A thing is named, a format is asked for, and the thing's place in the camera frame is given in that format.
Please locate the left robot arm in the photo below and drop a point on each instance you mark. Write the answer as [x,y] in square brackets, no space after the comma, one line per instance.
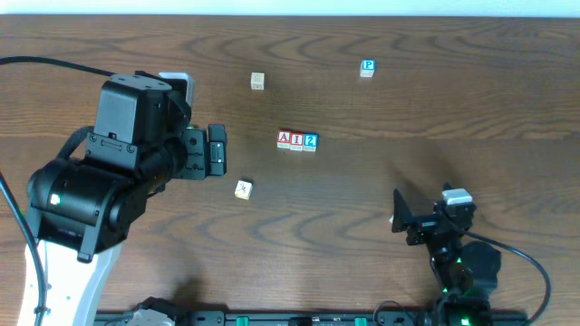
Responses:
[83,202]

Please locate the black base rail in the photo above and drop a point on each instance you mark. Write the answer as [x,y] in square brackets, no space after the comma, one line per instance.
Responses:
[218,318]

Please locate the blue number 2 block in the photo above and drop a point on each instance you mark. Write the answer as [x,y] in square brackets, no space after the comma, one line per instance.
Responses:
[310,142]

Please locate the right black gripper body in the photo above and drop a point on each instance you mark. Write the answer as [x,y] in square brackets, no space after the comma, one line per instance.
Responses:
[426,225]

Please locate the wooden block with drawing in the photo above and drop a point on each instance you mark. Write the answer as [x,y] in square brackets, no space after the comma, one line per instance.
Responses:
[243,189]

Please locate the plain wooden block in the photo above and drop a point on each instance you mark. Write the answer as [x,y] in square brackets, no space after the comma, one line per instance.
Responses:
[257,81]

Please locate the red letter I block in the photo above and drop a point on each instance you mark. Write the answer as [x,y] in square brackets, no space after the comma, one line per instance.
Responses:
[297,141]

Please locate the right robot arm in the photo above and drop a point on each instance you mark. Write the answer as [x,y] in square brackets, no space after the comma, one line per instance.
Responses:
[466,273]

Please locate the blue letter P block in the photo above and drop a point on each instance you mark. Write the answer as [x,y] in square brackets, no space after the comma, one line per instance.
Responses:
[367,68]

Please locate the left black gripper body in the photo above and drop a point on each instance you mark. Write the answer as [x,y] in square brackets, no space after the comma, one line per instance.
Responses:
[199,151]

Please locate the red letter A block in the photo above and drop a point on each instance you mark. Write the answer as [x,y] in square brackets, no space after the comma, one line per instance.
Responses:
[283,140]

